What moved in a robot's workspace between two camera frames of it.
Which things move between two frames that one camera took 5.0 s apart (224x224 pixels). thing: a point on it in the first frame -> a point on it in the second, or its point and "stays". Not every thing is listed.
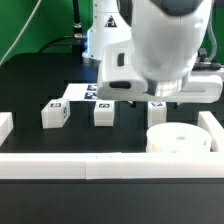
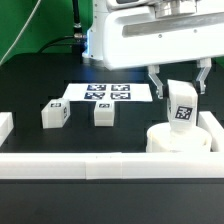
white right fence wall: [208, 121] stays
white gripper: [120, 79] -> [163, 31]
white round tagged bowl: [178, 137] stays
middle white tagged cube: [104, 113] stays
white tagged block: [156, 112] -> [182, 105]
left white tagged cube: [56, 113] stays
